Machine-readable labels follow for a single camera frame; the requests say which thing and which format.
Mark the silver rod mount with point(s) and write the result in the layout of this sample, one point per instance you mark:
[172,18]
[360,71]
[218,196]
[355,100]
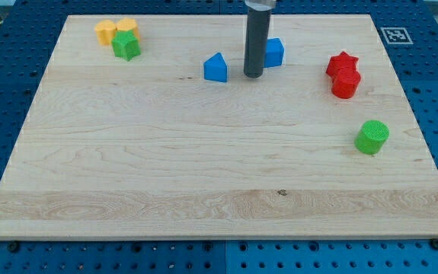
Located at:
[261,5]

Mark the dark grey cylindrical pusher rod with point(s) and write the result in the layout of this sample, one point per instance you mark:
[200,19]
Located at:
[258,23]

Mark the blue triangle block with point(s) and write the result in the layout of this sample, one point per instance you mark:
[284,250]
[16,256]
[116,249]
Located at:
[215,68]

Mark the red star block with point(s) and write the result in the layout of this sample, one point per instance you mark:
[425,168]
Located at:
[341,61]

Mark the green star block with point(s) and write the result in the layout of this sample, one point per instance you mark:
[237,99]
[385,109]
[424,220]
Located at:
[125,45]

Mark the blue cube block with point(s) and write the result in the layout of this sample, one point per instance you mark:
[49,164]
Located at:
[274,53]

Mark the red cylinder block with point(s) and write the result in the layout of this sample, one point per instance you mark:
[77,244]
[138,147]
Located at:
[345,83]

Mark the yellow pentagon block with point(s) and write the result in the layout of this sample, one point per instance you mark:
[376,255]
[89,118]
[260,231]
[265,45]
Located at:
[129,24]

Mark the white fiducial marker tag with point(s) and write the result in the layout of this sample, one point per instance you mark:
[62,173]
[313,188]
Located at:
[396,35]

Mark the light wooden board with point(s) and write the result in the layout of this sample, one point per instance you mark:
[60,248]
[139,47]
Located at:
[149,150]

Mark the yellow heart block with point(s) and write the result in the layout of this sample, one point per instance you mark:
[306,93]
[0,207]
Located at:
[105,32]

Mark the green cylinder block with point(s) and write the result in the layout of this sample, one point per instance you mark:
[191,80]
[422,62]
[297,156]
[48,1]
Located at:
[371,137]

